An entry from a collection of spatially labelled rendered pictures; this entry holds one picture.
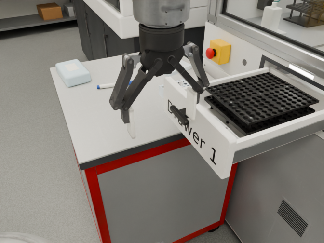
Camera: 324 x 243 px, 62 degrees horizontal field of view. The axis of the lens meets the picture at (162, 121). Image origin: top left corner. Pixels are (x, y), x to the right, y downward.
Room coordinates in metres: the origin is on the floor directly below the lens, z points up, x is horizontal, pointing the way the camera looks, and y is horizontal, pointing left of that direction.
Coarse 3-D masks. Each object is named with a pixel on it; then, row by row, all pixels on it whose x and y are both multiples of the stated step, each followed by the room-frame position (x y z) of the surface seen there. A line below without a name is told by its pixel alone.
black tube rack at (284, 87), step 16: (240, 80) 0.67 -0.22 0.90; (256, 80) 0.69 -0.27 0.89; (272, 80) 0.68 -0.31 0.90; (208, 96) 0.64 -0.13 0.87; (224, 96) 0.59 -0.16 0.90; (240, 96) 0.59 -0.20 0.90; (256, 96) 0.59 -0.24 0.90; (272, 96) 0.59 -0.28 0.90; (288, 96) 0.59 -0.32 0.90; (304, 96) 0.59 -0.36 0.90; (224, 112) 0.56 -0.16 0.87; (256, 112) 0.52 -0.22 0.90; (272, 112) 0.52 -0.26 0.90; (288, 112) 0.56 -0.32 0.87; (304, 112) 0.56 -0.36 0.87; (240, 128) 0.49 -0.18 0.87; (256, 128) 0.49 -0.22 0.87
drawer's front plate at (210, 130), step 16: (176, 96) 0.57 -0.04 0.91; (208, 112) 0.48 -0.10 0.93; (192, 128) 0.50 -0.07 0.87; (208, 128) 0.44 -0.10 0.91; (224, 128) 0.42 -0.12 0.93; (192, 144) 0.49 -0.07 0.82; (208, 144) 0.44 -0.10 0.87; (224, 144) 0.39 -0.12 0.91; (208, 160) 0.43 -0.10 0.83; (224, 160) 0.39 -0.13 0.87; (224, 176) 0.38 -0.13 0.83
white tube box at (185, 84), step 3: (177, 81) 0.86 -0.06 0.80; (183, 81) 0.87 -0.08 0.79; (186, 81) 0.86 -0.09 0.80; (162, 84) 0.83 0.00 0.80; (183, 84) 0.84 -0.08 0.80; (186, 84) 0.85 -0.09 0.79; (159, 87) 0.83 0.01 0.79; (162, 87) 0.82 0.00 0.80; (159, 90) 0.83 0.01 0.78; (162, 90) 0.81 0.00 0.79; (159, 93) 0.83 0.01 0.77; (162, 93) 0.81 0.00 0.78; (162, 96) 0.81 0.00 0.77
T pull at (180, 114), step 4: (172, 108) 0.52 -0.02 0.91; (176, 108) 0.51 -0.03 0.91; (184, 108) 0.52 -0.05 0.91; (172, 112) 0.52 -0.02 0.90; (176, 112) 0.50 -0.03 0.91; (180, 112) 0.50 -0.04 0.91; (184, 112) 0.50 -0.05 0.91; (176, 116) 0.50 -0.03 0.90; (180, 116) 0.48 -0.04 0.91; (184, 116) 0.48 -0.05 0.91; (180, 120) 0.48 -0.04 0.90; (184, 120) 0.47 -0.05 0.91; (188, 120) 0.47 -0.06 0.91; (184, 124) 0.46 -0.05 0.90; (188, 124) 0.47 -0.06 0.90
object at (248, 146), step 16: (224, 80) 0.69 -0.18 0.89; (288, 80) 0.70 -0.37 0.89; (320, 96) 0.60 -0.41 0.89; (320, 112) 0.52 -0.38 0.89; (272, 128) 0.46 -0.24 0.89; (288, 128) 0.48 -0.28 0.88; (304, 128) 0.50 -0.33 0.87; (320, 128) 0.52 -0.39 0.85; (240, 144) 0.42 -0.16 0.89; (256, 144) 0.43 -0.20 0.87; (272, 144) 0.46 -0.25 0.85; (240, 160) 0.42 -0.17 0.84
